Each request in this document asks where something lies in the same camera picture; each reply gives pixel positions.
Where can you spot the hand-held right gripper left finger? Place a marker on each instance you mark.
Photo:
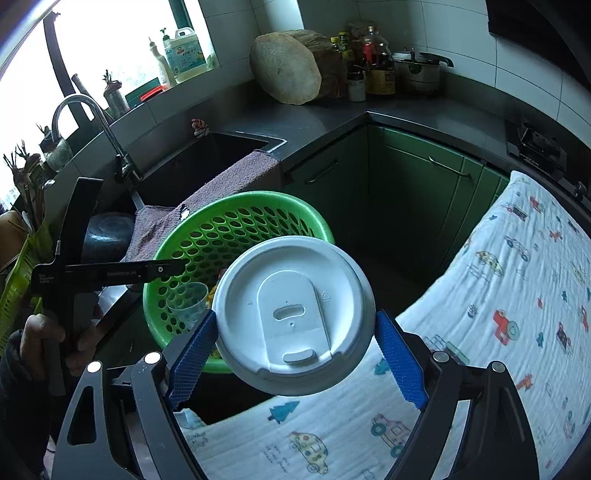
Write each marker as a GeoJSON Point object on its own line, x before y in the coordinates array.
{"type": "Point", "coordinates": [191, 355]}

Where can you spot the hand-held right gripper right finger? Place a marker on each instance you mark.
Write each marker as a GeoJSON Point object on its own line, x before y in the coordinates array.
{"type": "Point", "coordinates": [399, 360]}

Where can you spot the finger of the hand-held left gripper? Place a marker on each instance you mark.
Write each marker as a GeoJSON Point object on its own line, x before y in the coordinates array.
{"type": "Point", "coordinates": [171, 267]}

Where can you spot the green plastic basket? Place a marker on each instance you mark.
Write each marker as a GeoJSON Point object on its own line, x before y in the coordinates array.
{"type": "Point", "coordinates": [240, 199]}

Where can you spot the white round cup lid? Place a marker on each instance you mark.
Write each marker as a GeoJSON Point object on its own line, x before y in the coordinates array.
{"type": "Point", "coordinates": [295, 314]}

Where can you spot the person's left forearm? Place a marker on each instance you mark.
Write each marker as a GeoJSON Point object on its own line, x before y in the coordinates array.
{"type": "Point", "coordinates": [23, 392]}

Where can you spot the person's left hand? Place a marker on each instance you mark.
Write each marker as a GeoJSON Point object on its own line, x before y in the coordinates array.
{"type": "Point", "coordinates": [41, 330]}

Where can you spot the clear plastic cup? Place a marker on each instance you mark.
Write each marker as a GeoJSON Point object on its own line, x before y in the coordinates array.
{"type": "Point", "coordinates": [187, 304]}

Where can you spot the green dish rack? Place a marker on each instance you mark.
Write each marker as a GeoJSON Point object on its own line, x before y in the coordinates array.
{"type": "Point", "coordinates": [18, 286]}

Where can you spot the dark metal bowl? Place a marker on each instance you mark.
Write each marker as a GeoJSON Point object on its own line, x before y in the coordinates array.
{"type": "Point", "coordinates": [108, 235]}

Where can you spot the white blue crumpled paper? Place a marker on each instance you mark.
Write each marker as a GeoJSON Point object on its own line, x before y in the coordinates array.
{"type": "Point", "coordinates": [190, 419]}

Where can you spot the printed tablecloth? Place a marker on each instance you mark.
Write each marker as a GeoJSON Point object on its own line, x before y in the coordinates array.
{"type": "Point", "coordinates": [461, 300]}

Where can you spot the purple towel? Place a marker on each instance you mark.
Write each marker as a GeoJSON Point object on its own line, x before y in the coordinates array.
{"type": "Point", "coordinates": [221, 184]}

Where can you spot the dark kitchen sink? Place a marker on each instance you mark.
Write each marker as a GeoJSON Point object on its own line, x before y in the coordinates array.
{"type": "Point", "coordinates": [207, 157]}

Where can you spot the jar with plant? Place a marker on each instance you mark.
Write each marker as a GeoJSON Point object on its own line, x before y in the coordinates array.
{"type": "Point", "coordinates": [57, 154]}

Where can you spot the small red white figurine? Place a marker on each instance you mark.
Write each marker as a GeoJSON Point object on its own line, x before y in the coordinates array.
{"type": "Point", "coordinates": [200, 128]}

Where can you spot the steel faucet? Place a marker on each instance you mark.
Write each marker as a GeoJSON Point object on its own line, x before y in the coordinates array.
{"type": "Point", "coordinates": [111, 134]}

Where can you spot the metal utensil holder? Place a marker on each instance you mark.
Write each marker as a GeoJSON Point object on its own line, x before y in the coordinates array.
{"type": "Point", "coordinates": [117, 101]}

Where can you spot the green kitchen cabinet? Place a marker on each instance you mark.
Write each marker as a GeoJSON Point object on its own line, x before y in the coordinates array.
{"type": "Point", "coordinates": [406, 184]}

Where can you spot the green red box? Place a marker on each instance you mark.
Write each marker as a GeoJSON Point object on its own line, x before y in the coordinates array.
{"type": "Point", "coordinates": [138, 94]}

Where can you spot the white spray bottle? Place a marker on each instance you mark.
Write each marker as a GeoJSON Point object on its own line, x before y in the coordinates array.
{"type": "Point", "coordinates": [161, 69]}

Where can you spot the large white detergent bottle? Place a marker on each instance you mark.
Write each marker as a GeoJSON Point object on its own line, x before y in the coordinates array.
{"type": "Point", "coordinates": [184, 57]}

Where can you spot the round wooden chopping block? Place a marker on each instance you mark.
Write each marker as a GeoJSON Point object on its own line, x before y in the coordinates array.
{"type": "Point", "coordinates": [286, 69]}

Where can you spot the window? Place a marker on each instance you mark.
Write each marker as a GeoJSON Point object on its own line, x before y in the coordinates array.
{"type": "Point", "coordinates": [92, 41]}

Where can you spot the black gas stove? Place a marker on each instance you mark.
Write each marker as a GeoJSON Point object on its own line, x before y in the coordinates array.
{"type": "Point", "coordinates": [535, 147]}

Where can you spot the small white jar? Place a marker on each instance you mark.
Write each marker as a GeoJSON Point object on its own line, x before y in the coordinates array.
{"type": "Point", "coordinates": [356, 87]}

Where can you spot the dark sauce bottle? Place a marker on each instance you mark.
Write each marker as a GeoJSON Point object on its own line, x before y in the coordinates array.
{"type": "Point", "coordinates": [351, 50]}

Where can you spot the steel pot with lid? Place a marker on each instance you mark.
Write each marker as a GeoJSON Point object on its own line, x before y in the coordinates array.
{"type": "Point", "coordinates": [418, 76]}

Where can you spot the oil bottle with yellow label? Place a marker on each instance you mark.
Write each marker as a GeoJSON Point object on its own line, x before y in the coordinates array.
{"type": "Point", "coordinates": [381, 69]}

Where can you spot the black range hood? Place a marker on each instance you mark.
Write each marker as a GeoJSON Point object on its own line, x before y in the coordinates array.
{"type": "Point", "coordinates": [517, 18]}

